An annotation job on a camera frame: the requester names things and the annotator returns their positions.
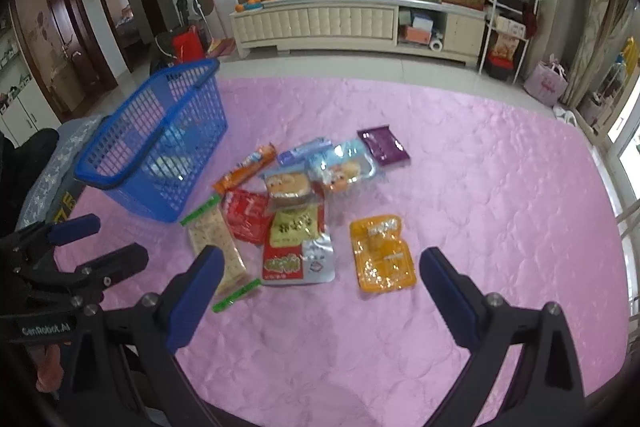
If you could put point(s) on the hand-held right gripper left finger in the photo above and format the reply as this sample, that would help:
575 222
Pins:
196 297

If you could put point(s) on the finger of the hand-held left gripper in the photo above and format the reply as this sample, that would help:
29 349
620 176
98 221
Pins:
115 263
75 228

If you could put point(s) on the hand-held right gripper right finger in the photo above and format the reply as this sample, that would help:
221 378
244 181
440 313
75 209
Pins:
450 302

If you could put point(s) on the green-ended cracker packet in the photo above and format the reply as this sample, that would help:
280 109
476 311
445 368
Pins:
215 232

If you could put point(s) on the clear orange snack packet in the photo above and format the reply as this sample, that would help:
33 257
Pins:
382 257

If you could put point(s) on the red and silver snack packet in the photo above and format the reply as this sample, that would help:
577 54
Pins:
282 264

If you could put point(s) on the yellow snack packet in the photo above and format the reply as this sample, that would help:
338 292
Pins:
295 227

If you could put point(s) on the blue plastic basket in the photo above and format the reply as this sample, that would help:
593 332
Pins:
192 132

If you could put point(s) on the large light blue pastry packet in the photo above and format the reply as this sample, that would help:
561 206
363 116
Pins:
340 167

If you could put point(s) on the person's left hand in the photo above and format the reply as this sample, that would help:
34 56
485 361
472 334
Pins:
48 372

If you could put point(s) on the grey patterned cushion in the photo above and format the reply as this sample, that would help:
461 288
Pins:
55 167

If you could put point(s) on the pink quilted blanket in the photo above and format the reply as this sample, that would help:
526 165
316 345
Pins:
500 207

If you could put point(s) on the white kitchen cabinet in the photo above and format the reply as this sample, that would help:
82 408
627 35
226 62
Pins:
20 117

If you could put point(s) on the orange long sausage packet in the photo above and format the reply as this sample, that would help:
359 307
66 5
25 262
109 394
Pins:
245 169

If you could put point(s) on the small cartoon pastry packet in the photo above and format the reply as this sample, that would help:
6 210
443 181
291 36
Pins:
286 187

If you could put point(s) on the dark purple snack packet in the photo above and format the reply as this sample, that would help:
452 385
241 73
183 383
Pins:
384 146

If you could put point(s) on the purple-blue bar packet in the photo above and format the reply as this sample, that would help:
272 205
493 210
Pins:
302 152

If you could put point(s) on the brown wooden door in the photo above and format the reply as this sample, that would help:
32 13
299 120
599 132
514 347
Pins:
70 27

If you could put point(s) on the red bag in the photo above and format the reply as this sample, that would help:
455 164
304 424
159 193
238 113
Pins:
187 44

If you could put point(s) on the white slippers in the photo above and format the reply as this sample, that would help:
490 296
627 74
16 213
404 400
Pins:
565 114

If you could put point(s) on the pink tote bag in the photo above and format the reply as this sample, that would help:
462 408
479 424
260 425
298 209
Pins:
545 84

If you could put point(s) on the white paper roll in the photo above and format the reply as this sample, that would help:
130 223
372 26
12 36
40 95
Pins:
436 45

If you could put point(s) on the orange box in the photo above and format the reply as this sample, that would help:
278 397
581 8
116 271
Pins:
417 35

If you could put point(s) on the white metal rack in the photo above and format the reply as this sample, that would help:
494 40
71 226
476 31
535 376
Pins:
487 32

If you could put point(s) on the light blue box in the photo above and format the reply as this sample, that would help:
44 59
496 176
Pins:
422 22

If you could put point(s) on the cream TV cabinet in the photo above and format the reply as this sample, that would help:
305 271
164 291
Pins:
325 22

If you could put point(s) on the beige curtain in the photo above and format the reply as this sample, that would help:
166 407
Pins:
600 22

